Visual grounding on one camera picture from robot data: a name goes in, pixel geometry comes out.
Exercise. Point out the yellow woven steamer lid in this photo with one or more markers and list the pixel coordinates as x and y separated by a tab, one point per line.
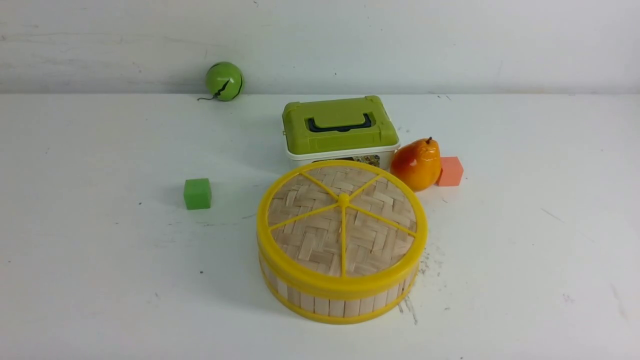
341	230

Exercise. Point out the yellow bamboo steamer basket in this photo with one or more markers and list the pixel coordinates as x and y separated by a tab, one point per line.
332	310

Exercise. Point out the green lidded storage box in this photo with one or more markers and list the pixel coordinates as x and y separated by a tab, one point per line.
354	129

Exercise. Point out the orange toy pear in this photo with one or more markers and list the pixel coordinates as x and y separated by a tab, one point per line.
417	164

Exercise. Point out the green foam cube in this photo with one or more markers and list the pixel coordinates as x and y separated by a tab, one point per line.
197	194

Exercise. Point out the orange foam cube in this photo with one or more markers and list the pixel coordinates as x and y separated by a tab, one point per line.
451	172

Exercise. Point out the green toy watermelon ball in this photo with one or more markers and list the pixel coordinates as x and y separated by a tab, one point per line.
225	82

